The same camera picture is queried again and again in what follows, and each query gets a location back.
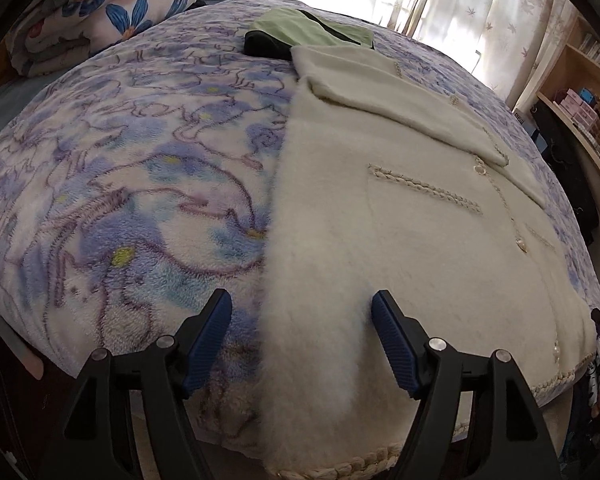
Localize black bag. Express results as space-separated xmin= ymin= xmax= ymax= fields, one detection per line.
xmin=530 ymin=97 xmax=600 ymax=247

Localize blue grey bed sheet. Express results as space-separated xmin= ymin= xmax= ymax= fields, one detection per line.
xmin=0 ymin=76 xmax=47 ymax=128

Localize pink storage drawers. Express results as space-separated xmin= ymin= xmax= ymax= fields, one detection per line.
xmin=555 ymin=89 xmax=600 ymax=134

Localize green garment with black trim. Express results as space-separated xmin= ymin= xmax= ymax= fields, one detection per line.
xmin=243 ymin=7 xmax=376 ymax=58

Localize white fuzzy cardigan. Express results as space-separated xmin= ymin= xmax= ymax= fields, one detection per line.
xmin=257 ymin=44 xmax=600 ymax=478

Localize wooden bookshelf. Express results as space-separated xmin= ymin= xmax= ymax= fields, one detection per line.
xmin=535 ymin=15 xmax=600 ymax=187

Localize rolled blue floral quilt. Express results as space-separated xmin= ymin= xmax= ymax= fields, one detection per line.
xmin=7 ymin=0 xmax=203 ymax=78

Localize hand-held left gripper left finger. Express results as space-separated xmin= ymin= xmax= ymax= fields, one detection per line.
xmin=40 ymin=288 xmax=233 ymax=480

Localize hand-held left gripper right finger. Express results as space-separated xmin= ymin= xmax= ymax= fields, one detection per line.
xmin=371 ymin=289 xmax=563 ymax=480

